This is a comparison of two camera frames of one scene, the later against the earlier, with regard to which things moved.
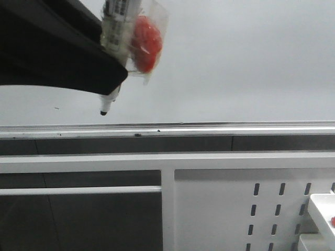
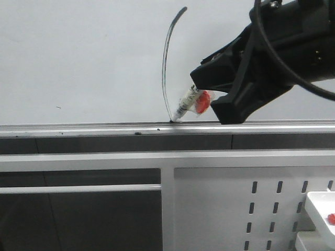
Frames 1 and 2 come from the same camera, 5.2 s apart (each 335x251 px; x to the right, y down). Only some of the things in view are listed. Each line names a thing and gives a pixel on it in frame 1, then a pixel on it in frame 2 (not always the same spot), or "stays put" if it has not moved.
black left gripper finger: (56, 43) to (296, 38)
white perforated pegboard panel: (246, 209) stays put
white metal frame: (167, 163) stays put
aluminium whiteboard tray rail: (168, 129) stays put
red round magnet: (146, 43) to (203, 102)
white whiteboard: (222, 61) stays put
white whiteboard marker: (115, 33) to (186, 103)
